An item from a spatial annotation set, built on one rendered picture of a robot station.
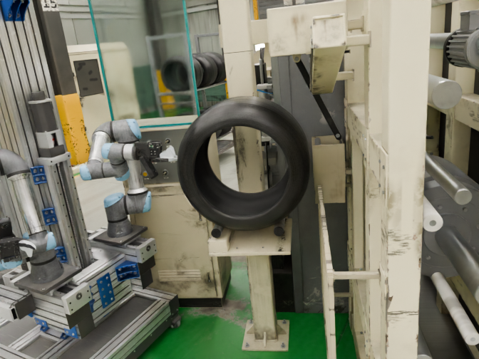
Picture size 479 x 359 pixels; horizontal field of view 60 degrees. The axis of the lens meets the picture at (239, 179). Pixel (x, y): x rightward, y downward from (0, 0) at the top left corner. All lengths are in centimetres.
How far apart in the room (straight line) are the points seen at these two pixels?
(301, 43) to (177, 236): 169
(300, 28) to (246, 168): 94
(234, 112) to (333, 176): 64
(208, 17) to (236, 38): 1077
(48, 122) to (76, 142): 532
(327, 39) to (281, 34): 17
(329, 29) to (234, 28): 81
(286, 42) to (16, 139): 142
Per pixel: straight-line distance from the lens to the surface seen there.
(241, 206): 204
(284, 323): 273
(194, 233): 268
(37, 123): 225
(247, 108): 167
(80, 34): 1186
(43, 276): 220
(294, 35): 138
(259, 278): 237
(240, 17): 202
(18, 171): 202
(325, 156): 200
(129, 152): 192
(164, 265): 285
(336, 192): 206
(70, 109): 747
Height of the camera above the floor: 168
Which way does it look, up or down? 18 degrees down
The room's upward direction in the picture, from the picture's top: 6 degrees counter-clockwise
